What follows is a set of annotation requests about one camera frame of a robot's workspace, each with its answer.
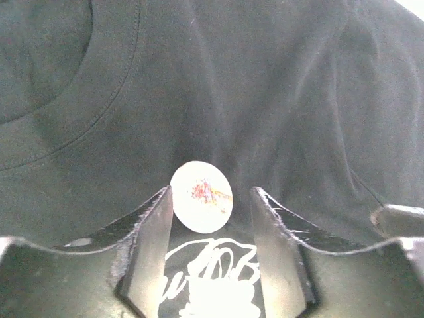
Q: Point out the round pale brooch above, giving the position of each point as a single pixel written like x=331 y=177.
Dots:
x=202 y=197

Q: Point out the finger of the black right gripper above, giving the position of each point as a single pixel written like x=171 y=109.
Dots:
x=398 y=221

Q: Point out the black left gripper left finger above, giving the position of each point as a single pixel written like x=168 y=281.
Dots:
x=116 y=271

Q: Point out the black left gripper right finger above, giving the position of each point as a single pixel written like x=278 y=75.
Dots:
x=308 y=272

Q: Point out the black floral print t-shirt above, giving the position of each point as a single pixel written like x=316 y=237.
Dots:
x=318 y=103

